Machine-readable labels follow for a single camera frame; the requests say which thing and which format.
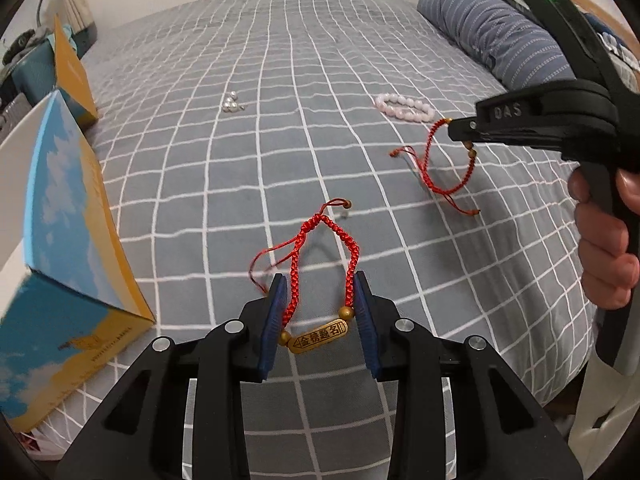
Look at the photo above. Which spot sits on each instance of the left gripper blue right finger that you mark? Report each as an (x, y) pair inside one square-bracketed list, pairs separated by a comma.
[(364, 305)]

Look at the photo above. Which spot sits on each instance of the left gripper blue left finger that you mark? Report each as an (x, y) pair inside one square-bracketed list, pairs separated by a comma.
[(273, 306)]

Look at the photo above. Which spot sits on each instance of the red cord bracelet gold plate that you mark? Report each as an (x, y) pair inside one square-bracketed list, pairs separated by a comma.
[(319, 262)]

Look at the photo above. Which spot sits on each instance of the red cord bracelet wooden tube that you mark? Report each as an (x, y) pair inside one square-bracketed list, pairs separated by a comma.
[(429, 166)]

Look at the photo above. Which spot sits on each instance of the person's right hand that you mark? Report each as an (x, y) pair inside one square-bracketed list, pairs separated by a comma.
[(610, 273)]

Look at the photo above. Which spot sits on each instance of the wooden headboard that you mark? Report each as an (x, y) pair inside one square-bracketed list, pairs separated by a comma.
[(618, 25)]

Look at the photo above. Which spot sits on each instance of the blue striped rolled duvet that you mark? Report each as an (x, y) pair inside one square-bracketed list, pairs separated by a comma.
[(516, 50)]

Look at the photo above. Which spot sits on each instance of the grey checked bed sheet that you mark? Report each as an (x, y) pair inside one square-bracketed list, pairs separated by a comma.
[(196, 192)]

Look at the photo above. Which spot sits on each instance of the blue yellow cardboard shoe box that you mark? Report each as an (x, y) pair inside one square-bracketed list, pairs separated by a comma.
[(69, 300)]

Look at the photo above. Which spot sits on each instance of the teal suitcase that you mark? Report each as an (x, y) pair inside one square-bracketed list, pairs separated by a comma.
[(34, 73)]

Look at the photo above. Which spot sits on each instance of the left beige curtain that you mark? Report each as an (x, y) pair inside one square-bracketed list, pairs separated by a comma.
[(78, 14)]

